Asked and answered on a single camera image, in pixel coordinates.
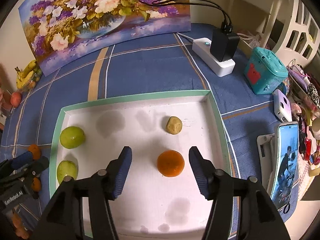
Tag teal toy box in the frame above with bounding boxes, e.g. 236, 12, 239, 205
244, 47, 288, 95

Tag orange tangerine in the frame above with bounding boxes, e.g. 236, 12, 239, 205
28, 144, 42, 160
31, 177, 42, 192
157, 150, 185, 177

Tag green mango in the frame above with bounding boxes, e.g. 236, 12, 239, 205
56, 160, 78, 184
60, 126, 86, 149

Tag clear plastic fruit container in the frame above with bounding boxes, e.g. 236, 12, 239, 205
19, 68, 42, 92

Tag person left hand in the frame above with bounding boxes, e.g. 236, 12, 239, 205
11, 212, 30, 239

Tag black cables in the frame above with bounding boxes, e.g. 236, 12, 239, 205
137, 0, 234, 32

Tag flower painting canvas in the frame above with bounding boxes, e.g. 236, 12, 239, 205
18, 0, 191, 75

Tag yellow banana bunch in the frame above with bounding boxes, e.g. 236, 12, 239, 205
15, 60, 39, 89

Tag white phone stand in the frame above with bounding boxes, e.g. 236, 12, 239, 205
257, 134, 275, 194

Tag white chair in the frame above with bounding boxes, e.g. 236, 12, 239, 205
228, 0, 319, 67

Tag blue plaid tablecloth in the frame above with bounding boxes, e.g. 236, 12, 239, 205
0, 23, 301, 240

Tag smartphone on stand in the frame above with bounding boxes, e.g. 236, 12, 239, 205
269, 121, 299, 210

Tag black power adapter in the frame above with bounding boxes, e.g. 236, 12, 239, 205
210, 29, 240, 62

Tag red apple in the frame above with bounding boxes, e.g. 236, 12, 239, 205
10, 92, 22, 108

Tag white power strip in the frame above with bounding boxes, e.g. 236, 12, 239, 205
192, 37, 235, 77

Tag cluttered accessory tray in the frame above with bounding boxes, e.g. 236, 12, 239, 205
286, 59, 319, 165

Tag purple white small device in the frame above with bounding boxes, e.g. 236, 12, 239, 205
273, 89, 292, 122

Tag small brown longan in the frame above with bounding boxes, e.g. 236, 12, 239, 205
165, 116, 183, 135

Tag white tray with green rim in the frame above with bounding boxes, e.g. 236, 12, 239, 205
49, 90, 231, 239

